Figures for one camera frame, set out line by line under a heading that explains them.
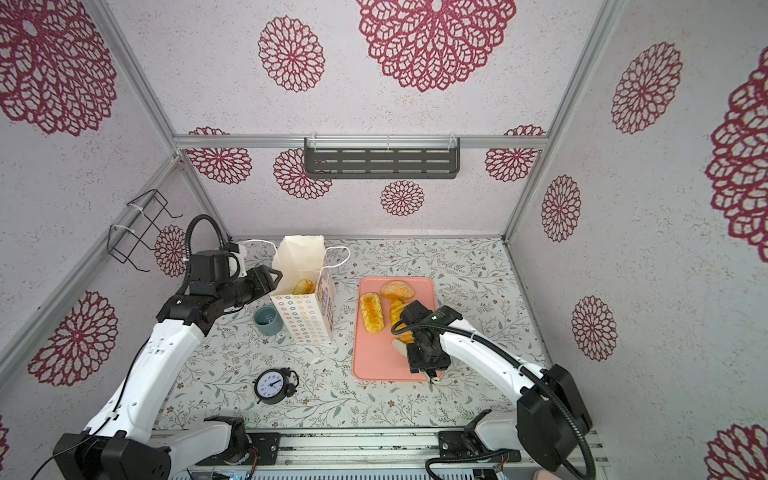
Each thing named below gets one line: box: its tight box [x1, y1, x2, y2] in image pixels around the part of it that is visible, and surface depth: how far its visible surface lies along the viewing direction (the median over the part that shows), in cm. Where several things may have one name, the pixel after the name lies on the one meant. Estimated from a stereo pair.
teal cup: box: [254, 306, 284, 336], surface depth 94 cm
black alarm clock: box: [252, 367, 299, 405], surface depth 83 cm
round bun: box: [380, 280, 415, 300], surface depth 102 cm
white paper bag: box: [270, 235, 335, 344], surface depth 87 cm
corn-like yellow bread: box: [360, 292, 385, 333], surface depth 96 cm
